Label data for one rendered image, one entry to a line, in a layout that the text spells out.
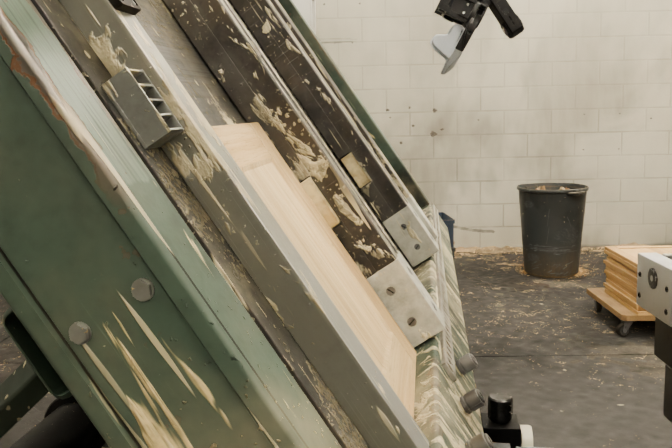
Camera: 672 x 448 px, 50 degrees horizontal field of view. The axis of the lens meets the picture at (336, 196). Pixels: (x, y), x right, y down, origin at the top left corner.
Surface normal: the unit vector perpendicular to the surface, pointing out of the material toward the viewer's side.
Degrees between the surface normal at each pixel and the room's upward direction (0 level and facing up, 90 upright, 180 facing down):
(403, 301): 90
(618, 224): 90
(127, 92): 89
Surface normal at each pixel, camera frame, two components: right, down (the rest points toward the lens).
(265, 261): -0.12, 0.12
